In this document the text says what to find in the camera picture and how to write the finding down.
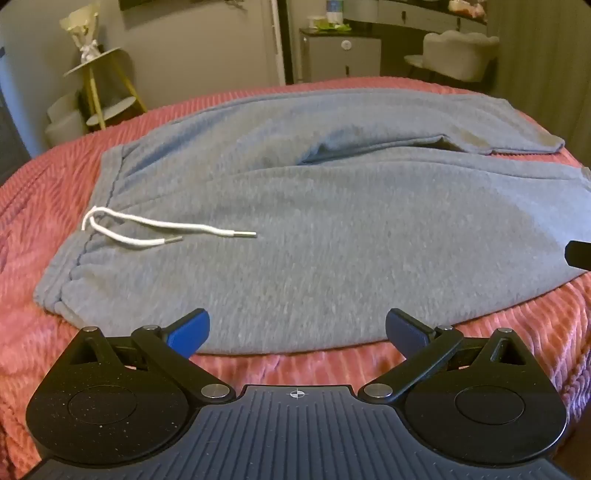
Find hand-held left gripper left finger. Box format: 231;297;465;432
60;308;234;402

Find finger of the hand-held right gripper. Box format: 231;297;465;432
564;239;591;269

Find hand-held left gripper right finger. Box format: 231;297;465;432
361;308;532;402

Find grey pants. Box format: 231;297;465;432
34;90;591;356

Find pink ribbed bedspread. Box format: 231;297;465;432
0;76;591;480

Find white shell-shaped chair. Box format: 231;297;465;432
404;31;501;93

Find white round storage box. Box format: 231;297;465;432
45;90;90;149

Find round side table yellow legs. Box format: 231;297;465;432
63;47;147;130

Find grey small cabinet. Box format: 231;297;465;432
299;27;383;84

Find grey dresser with drawers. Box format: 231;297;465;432
344;0;489;35

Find wrapped flower bouquet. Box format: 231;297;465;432
61;2;102;64

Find white drawstring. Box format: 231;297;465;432
82;207;257;249

